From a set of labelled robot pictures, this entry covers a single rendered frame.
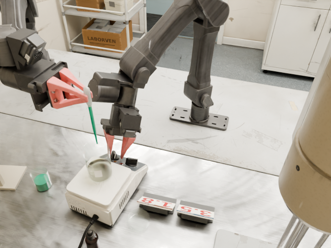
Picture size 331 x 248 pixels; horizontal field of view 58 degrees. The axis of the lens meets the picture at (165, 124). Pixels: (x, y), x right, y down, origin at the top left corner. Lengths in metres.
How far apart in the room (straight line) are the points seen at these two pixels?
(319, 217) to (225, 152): 0.64
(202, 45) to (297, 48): 2.26
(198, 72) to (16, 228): 0.63
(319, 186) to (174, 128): 0.75
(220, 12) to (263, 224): 0.54
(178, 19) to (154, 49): 0.09
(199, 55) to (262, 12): 2.71
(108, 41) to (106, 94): 2.27
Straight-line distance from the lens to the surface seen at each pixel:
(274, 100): 1.22
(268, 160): 0.96
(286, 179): 0.35
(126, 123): 0.71
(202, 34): 0.85
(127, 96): 0.78
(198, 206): 0.81
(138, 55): 0.75
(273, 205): 0.86
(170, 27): 0.77
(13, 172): 0.96
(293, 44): 3.06
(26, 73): 0.65
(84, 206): 0.76
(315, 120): 0.29
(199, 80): 0.91
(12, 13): 0.85
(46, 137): 1.04
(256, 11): 3.55
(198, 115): 1.01
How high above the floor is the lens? 1.57
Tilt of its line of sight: 41 degrees down
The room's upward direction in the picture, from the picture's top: 1 degrees clockwise
